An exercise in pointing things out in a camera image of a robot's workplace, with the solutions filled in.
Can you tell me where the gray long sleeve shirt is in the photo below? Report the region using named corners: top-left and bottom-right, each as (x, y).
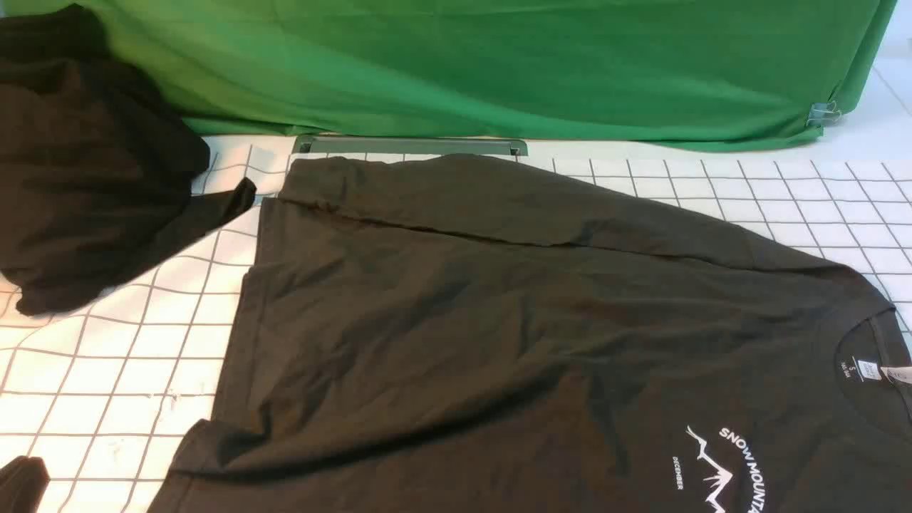
top-left (150, 155), bottom-right (910, 512)

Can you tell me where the green backdrop cloth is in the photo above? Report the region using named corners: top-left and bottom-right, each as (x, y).
top-left (4, 0), bottom-right (900, 152)

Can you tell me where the black crumpled garment pile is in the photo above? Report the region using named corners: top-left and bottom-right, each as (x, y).
top-left (1, 4), bottom-right (257, 317)

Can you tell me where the white grid table mat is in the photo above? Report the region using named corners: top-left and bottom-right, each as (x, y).
top-left (2, 142), bottom-right (910, 512)

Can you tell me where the silver binder clip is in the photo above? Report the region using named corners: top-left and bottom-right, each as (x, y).
top-left (807, 101), bottom-right (843, 128)

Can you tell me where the black cloth corner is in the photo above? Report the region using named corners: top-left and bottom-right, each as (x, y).
top-left (1, 457), bottom-right (50, 513)

